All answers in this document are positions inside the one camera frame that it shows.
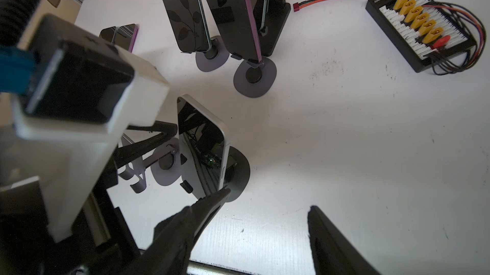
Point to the grey phone stand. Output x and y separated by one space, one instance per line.
255 80
216 57
163 163
237 174

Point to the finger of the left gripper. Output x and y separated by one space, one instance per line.
126 154
169 129

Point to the front right grey phone stand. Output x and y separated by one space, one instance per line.
237 174

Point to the back left grey phone stand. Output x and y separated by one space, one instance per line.
216 57

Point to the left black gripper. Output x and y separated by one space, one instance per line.
100 241

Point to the front left grey phone stand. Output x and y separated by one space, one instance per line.
163 163

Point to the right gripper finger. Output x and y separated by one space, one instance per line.
331 251

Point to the red-edged black phone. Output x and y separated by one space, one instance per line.
237 26

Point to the black connector board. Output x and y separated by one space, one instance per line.
425 33

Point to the middle grey phone stand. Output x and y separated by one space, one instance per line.
255 80

